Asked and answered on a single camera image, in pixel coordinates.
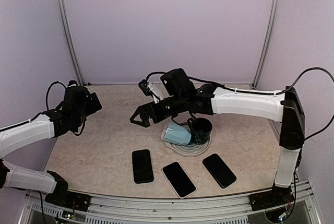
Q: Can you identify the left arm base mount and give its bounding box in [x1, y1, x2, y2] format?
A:
[45, 191, 91, 212]

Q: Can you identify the white grey ceramic plate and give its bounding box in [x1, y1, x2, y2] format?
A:
[164, 140, 210, 157]

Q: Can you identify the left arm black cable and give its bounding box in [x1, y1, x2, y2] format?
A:
[45, 81, 68, 110]

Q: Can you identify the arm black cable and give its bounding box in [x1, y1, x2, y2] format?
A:
[45, 81, 68, 110]
[273, 67, 334, 141]

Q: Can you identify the right aluminium frame post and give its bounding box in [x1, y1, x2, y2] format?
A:
[252, 0, 280, 89]

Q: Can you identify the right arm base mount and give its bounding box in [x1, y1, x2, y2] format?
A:
[249, 191, 294, 211]

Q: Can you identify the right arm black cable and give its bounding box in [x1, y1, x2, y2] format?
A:
[273, 67, 334, 141]

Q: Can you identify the light blue mug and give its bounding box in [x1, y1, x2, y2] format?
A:
[161, 122, 192, 146]

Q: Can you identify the front aluminium rail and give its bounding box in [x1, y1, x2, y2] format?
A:
[16, 180, 325, 223]

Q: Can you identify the pink phone case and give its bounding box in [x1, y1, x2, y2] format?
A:
[162, 161, 197, 199]

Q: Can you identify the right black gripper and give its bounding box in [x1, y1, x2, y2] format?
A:
[131, 91, 188, 125]

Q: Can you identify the black phone case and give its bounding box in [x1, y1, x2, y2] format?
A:
[202, 152, 237, 189]
[132, 149, 154, 184]

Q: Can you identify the dark green mug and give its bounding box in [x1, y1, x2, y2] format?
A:
[187, 117, 213, 145]

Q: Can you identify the aluminium frame post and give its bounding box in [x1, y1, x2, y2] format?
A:
[57, 0, 85, 85]
[252, 0, 280, 89]

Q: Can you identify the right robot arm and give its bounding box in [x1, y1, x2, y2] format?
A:
[130, 68, 305, 205]

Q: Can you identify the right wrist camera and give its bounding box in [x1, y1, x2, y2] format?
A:
[138, 79, 165, 103]

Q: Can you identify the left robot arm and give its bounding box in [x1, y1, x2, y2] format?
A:
[1, 85, 102, 206]

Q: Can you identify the left aluminium frame post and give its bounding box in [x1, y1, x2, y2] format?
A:
[57, 0, 85, 85]

